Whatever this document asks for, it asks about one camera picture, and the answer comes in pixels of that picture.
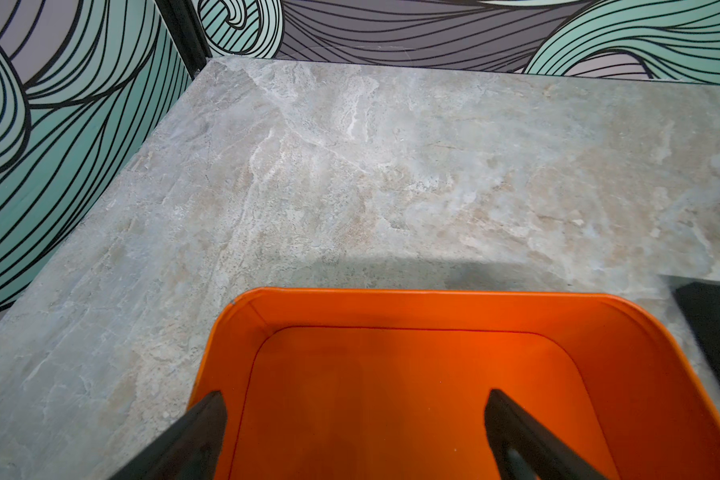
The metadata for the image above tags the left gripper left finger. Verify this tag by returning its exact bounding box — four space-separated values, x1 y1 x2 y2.
111 391 227 480

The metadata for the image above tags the orange tray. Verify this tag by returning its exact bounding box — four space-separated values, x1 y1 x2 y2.
190 288 720 479

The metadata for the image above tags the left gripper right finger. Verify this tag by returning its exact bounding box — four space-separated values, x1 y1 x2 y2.
484 389 604 479

